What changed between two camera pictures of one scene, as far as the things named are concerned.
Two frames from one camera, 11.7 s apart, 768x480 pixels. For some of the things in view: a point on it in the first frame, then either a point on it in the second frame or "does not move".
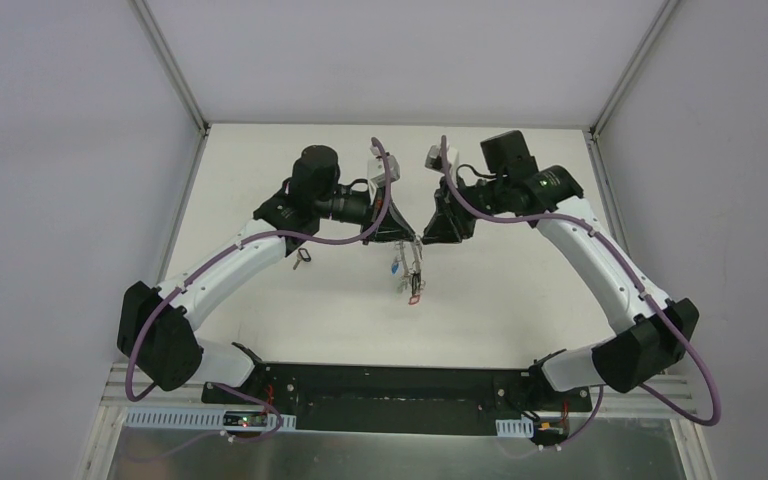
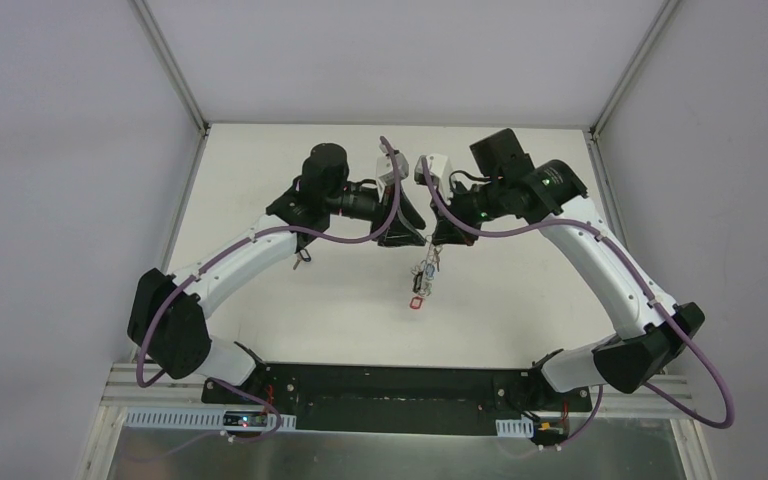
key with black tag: (303, 254) does not move
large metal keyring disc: (404, 260) to (426, 267)
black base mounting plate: (398, 398) does not move
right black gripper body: (446, 213) does not move
